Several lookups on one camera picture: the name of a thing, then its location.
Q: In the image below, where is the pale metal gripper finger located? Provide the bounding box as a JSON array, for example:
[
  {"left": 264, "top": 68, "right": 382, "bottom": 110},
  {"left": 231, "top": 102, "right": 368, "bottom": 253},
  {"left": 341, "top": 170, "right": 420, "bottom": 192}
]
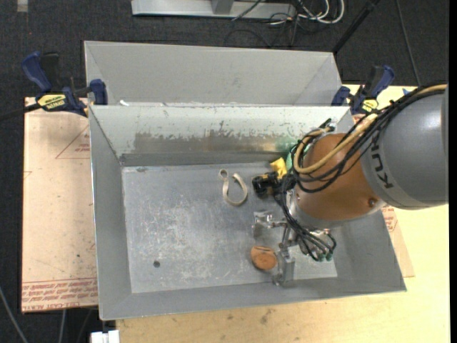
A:
[
  {"left": 251, "top": 210, "right": 287, "bottom": 238},
  {"left": 271, "top": 249, "right": 296, "bottom": 287}
]

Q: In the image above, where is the black and yellow toy tool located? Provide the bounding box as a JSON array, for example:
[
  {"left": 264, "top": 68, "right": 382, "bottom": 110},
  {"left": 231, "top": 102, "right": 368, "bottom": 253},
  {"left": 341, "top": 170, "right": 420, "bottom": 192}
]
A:
[{"left": 251, "top": 171, "right": 286, "bottom": 198}]

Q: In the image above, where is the brown cardboard board, red print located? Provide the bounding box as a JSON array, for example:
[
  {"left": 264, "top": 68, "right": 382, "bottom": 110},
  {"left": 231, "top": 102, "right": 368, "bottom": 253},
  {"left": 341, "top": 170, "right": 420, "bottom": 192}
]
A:
[{"left": 20, "top": 96, "right": 416, "bottom": 314}]

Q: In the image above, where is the yellow toy piece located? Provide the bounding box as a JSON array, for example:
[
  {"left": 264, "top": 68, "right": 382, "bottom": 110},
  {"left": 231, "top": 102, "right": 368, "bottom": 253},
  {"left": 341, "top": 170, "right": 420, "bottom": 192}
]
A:
[{"left": 268, "top": 157, "right": 288, "bottom": 179}]

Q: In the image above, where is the green soft object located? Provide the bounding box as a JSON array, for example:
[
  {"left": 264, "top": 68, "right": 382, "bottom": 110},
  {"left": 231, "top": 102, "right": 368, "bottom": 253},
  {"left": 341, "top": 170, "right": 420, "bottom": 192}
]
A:
[{"left": 280, "top": 136, "right": 305, "bottom": 172}]

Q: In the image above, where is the beige rubber band loop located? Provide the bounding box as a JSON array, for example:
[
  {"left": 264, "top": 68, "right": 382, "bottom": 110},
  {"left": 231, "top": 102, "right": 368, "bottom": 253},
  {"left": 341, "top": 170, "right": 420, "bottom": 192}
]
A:
[{"left": 218, "top": 168, "right": 248, "bottom": 207}]

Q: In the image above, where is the orange-brown round disc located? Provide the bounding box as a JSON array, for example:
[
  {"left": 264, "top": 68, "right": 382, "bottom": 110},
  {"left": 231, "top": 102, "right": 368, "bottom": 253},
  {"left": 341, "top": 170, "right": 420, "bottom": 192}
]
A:
[{"left": 250, "top": 245, "right": 279, "bottom": 272}]

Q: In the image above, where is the grey metal bin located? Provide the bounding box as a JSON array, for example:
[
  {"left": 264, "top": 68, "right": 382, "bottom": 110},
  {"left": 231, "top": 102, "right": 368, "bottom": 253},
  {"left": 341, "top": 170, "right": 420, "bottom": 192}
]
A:
[{"left": 84, "top": 40, "right": 408, "bottom": 322}]

